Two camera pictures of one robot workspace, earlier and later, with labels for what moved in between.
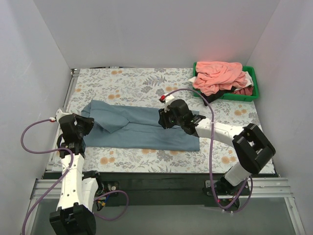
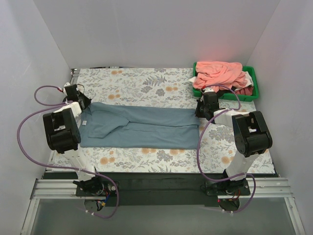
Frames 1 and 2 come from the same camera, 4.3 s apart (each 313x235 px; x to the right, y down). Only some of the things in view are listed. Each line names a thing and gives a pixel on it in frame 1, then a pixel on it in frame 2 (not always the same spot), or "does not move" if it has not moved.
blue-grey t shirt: (119, 126) does not move
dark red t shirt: (248, 90) does not move
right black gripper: (163, 119) to (199, 111)
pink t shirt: (212, 76) does not move
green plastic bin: (231, 96) does not move
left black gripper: (87, 122) to (84, 101)
